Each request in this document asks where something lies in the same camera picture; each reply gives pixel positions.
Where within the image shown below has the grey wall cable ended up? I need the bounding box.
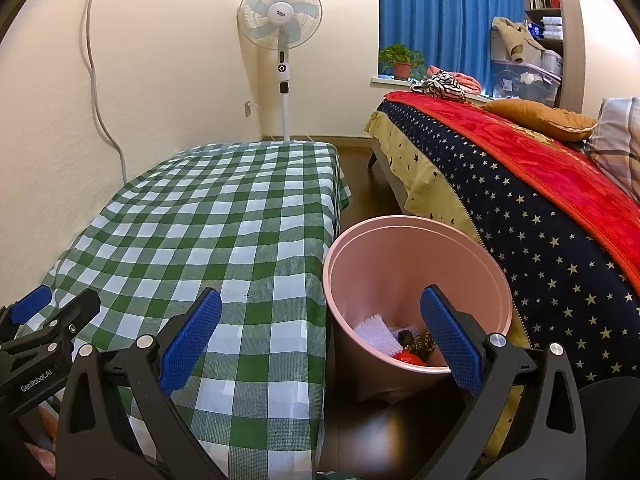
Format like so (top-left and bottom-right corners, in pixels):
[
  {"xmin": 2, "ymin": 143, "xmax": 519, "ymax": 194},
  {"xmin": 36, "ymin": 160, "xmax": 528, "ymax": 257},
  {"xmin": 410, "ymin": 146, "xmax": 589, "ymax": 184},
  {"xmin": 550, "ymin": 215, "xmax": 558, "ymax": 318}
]
[{"xmin": 85, "ymin": 0, "xmax": 128, "ymax": 183}]

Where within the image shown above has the grey lidded container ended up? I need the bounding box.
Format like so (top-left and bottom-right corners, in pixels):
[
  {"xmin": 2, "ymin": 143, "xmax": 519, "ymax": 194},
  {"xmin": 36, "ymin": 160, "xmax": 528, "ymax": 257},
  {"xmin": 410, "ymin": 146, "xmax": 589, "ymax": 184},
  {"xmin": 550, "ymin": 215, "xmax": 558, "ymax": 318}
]
[{"xmin": 540, "ymin": 49, "xmax": 563, "ymax": 78}]

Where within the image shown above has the green checked tablecloth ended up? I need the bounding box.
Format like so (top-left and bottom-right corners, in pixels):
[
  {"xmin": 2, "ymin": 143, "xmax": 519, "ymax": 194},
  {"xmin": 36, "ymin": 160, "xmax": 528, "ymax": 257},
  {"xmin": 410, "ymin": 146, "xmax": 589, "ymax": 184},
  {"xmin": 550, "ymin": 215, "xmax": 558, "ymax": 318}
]
[{"xmin": 30, "ymin": 141, "xmax": 353, "ymax": 471}]

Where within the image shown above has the red blanket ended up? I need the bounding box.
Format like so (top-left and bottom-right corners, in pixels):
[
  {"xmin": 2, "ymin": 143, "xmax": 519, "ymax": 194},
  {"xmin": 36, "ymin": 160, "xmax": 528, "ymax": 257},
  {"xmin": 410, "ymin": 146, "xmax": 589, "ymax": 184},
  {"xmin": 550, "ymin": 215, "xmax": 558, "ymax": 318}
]
[{"xmin": 382, "ymin": 91, "xmax": 640, "ymax": 291}]

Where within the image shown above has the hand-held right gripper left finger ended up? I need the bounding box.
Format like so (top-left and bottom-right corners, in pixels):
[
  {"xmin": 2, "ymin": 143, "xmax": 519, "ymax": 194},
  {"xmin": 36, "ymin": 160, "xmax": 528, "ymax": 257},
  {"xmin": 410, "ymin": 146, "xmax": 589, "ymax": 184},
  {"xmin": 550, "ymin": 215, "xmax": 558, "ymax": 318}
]
[{"xmin": 56, "ymin": 287, "xmax": 231, "ymax": 480}]

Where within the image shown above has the white standing fan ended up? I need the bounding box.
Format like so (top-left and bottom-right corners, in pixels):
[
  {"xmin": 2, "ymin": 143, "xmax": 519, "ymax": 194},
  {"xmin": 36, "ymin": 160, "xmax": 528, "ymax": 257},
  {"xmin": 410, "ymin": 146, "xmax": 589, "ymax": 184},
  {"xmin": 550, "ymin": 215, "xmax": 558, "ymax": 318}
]
[{"xmin": 237, "ymin": 0, "xmax": 322, "ymax": 143}]

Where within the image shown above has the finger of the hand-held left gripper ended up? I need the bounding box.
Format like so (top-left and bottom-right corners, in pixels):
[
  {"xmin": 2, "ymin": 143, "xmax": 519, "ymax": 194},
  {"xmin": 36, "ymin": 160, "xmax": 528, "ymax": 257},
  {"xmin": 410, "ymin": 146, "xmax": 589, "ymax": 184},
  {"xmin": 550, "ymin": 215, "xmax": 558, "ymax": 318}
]
[
  {"xmin": 0, "ymin": 288, "xmax": 102, "ymax": 361},
  {"xmin": 0, "ymin": 284, "xmax": 53, "ymax": 333}
]

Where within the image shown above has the clear plastic storage box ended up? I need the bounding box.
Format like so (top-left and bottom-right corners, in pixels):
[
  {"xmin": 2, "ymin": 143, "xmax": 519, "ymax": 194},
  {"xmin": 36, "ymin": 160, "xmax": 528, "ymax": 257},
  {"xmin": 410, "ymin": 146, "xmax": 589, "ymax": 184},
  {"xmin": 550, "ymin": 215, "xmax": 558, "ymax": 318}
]
[{"xmin": 490, "ymin": 57, "xmax": 563, "ymax": 108}]

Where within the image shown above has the white foam net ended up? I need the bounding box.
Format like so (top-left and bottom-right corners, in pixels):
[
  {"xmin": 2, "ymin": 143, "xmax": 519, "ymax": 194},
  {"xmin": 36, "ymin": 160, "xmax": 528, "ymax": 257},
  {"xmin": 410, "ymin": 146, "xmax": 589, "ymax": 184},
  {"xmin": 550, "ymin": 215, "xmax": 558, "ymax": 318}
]
[{"xmin": 354, "ymin": 314, "xmax": 403, "ymax": 353}]

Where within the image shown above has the beige jacket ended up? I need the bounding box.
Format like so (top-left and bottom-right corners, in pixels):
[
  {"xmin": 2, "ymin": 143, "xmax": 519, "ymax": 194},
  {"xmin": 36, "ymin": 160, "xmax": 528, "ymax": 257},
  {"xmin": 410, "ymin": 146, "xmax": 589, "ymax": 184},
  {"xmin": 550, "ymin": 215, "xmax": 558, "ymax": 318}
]
[{"xmin": 491, "ymin": 16, "xmax": 543, "ymax": 63}]

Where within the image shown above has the blue curtain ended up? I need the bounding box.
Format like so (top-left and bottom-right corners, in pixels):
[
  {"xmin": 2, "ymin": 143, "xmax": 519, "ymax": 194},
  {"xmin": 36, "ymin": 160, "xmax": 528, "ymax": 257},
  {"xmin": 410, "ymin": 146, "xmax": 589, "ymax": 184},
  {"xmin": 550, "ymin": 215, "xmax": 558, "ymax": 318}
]
[{"xmin": 378, "ymin": 0, "xmax": 526, "ymax": 91}]

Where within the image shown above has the pink plastic bin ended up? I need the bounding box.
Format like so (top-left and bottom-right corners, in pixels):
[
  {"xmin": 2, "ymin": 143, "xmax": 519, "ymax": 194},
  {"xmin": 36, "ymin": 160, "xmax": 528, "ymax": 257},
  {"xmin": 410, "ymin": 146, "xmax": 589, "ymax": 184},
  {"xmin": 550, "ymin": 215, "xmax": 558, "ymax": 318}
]
[{"xmin": 324, "ymin": 215, "xmax": 515, "ymax": 403}]

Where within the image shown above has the orange brown pillow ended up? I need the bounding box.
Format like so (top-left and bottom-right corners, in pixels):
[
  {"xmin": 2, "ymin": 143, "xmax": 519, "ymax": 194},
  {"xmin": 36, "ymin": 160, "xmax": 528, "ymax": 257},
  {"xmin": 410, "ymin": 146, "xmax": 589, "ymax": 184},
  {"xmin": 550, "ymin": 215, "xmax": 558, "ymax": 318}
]
[{"xmin": 480, "ymin": 98, "xmax": 598, "ymax": 142}]

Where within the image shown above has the brown bookshelf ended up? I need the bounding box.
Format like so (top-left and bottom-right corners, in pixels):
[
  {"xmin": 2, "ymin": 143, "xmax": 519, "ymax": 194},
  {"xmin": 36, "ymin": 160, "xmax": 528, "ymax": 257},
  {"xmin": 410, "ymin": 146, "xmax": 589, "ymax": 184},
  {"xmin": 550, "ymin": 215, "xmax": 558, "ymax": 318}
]
[{"xmin": 522, "ymin": 0, "xmax": 586, "ymax": 111}]

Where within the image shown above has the plaid pillow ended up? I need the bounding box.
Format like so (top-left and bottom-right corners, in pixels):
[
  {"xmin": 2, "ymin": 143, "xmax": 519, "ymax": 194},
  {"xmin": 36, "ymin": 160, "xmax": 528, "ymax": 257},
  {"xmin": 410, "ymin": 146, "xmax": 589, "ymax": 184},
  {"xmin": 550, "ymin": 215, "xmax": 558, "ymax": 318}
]
[{"xmin": 585, "ymin": 96, "xmax": 640, "ymax": 201}]

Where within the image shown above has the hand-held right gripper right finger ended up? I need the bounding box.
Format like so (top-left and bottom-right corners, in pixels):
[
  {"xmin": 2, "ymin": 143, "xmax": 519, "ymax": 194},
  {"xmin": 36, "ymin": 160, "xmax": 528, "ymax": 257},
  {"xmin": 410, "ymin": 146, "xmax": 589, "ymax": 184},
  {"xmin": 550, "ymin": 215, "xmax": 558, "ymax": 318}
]
[{"xmin": 419, "ymin": 284, "xmax": 587, "ymax": 480}]

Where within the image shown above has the black white striped garment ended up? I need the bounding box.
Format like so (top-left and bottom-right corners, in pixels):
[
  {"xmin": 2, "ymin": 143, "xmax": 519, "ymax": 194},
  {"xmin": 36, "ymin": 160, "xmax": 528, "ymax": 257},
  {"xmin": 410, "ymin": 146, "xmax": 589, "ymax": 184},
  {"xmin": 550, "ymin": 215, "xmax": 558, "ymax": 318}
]
[{"xmin": 411, "ymin": 72, "xmax": 468, "ymax": 103}]

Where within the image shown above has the potted green plant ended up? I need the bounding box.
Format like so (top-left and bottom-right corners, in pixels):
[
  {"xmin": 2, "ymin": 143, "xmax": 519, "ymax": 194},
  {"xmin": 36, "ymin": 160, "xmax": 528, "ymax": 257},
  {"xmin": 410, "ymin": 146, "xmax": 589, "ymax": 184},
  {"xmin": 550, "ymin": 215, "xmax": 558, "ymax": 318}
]
[{"xmin": 378, "ymin": 44, "xmax": 426, "ymax": 81}]

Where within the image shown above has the yellow star print sheet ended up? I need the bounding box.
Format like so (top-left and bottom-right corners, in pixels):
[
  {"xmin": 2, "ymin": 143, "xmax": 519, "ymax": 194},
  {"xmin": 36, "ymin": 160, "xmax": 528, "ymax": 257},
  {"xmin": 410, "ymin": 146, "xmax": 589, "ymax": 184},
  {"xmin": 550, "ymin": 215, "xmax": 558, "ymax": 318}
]
[{"xmin": 364, "ymin": 110, "xmax": 532, "ymax": 461}]

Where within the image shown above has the navy star print blanket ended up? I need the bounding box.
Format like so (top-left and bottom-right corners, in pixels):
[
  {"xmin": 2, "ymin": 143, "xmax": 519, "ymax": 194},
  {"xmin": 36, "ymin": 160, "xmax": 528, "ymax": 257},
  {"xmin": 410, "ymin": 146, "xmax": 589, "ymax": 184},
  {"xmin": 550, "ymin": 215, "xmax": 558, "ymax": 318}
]
[{"xmin": 375, "ymin": 97, "xmax": 640, "ymax": 391}]

